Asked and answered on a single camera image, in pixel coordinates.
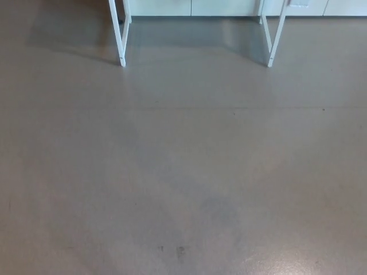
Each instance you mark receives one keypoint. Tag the white table leg frame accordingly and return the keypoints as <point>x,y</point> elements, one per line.
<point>120,40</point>
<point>273,43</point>

